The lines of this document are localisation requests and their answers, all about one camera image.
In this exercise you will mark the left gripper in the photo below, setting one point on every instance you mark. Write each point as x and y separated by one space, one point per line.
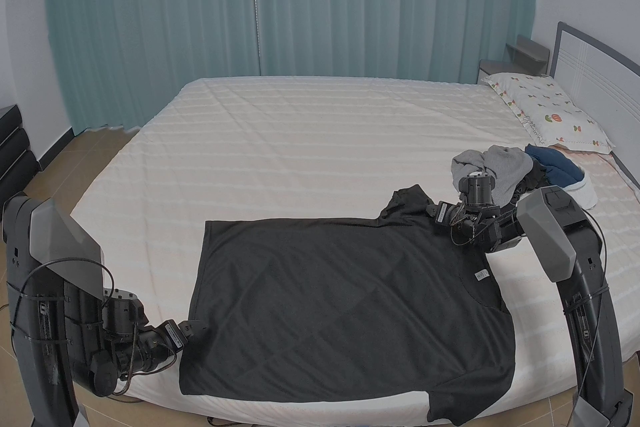
165 345

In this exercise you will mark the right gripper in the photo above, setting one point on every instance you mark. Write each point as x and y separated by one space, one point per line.
447 215

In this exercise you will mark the white printed pillow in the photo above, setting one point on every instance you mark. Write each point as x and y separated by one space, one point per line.
550 109

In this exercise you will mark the pile of clothes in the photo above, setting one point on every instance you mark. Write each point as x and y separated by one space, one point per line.
505 165

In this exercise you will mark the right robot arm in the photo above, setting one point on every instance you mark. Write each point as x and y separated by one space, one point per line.
550 235

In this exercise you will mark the black chest of drawers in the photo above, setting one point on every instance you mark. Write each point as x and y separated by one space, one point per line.
15 150

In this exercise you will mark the bed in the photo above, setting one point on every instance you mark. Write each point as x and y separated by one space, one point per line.
300 140

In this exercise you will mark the grey bedside table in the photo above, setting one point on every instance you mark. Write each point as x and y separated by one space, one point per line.
525 49

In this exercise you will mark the black T-shirt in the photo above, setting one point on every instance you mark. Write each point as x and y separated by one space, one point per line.
350 305

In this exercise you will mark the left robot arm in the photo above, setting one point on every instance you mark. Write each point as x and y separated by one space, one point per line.
50 235

